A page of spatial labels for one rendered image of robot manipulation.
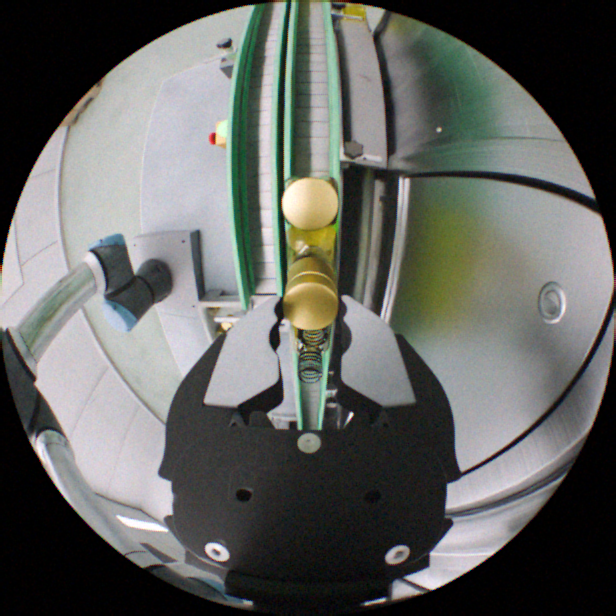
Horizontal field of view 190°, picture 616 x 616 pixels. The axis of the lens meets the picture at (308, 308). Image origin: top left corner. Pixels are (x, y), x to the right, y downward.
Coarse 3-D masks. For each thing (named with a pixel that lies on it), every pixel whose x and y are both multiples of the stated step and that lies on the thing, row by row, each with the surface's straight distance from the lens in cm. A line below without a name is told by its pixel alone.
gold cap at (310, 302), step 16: (304, 272) 12; (320, 272) 12; (288, 288) 12; (304, 288) 11; (320, 288) 11; (288, 304) 12; (304, 304) 12; (320, 304) 12; (336, 304) 12; (288, 320) 12; (304, 320) 12; (320, 320) 12
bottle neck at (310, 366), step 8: (304, 352) 24; (312, 352) 23; (320, 352) 25; (304, 360) 23; (312, 360) 23; (320, 360) 24; (304, 368) 22; (312, 368) 22; (320, 368) 23; (304, 376) 24; (312, 376) 24; (320, 376) 23
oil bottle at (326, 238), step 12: (288, 228) 24; (324, 228) 22; (288, 240) 21; (300, 240) 20; (312, 240) 20; (324, 240) 20; (336, 240) 21; (288, 252) 21; (324, 252) 20; (336, 252) 22; (288, 264) 21
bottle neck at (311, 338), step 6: (300, 330) 18; (306, 330) 20; (312, 330) 21; (318, 330) 21; (324, 330) 18; (300, 336) 19; (306, 336) 20; (312, 336) 20; (318, 336) 20; (324, 336) 19; (300, 342) 19; (306, 342) 19; (312, 342) 19; (318, 342) 19; (324, 342) 19
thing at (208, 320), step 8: (200, 304) 61; (208, 304) 59; (216, 304) 58; (224, 304) 57; (232, 304) 56; (240, 304) 55; (200, 312) 63; (224, 312) 68; (232, 312) 67; (248, 312) 65; (208, 320) 66; (208, 328) 66; (216, 328) 70; (208, 336) 67
